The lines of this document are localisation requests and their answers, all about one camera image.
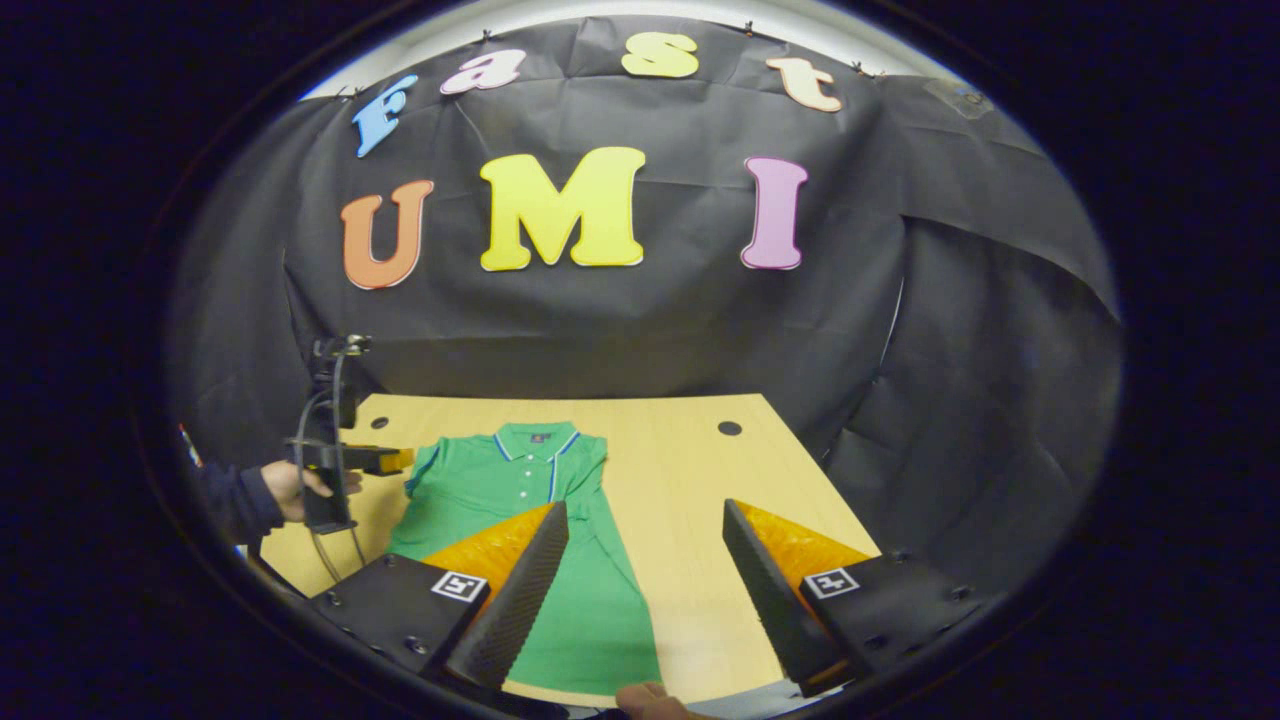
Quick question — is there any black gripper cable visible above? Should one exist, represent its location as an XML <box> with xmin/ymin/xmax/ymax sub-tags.
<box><xmin>293</xmin><ymin>350</ymin><xmax>369</xmax><ymax>586</ymax></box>

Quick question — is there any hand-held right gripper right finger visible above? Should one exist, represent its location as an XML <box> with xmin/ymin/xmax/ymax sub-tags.
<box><xmin>722</xmin><ymin>498</ymin><xmax>1003</xmax><ymax>698</ymax></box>

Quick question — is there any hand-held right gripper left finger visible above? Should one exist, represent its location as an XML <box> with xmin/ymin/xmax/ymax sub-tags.
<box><xmin>308</xmin><ymin>500</ymin><xmax>571</xmax><ymax>691</ymax></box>

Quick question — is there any green T-shirt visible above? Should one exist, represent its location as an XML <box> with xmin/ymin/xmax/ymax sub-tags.
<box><xmin>385</xmin><ymin>420</ymin><xmax>664</xmax><ymax>698</ymax></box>

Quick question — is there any black backdrop cloth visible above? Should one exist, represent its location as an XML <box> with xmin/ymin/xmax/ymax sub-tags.
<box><xmin>165</xmin><ymin>15</ymin><xmax>1123</xmax><ymax>601</ymax></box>

